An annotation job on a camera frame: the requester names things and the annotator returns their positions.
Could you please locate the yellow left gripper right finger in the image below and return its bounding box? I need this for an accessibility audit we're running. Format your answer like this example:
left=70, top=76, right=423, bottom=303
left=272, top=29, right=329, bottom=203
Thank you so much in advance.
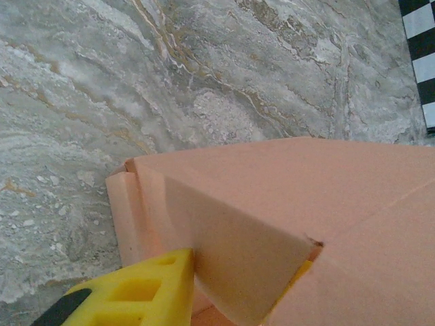
left=281, top=259, right=314, bottom=302

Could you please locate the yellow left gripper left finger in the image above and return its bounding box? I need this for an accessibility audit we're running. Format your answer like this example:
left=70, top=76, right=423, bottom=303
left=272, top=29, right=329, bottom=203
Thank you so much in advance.
left=35, top=247, right=195, bottom=326

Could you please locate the orange paper box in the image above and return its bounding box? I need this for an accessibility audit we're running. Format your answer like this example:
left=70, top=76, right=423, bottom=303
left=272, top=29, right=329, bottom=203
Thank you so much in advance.
left=105, top=135, right=435, bottom=326

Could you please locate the black white checkerboard board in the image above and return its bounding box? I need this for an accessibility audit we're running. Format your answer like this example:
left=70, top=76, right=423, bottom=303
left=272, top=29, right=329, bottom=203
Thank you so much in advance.
left=399, top=0, right=435, bottom=132

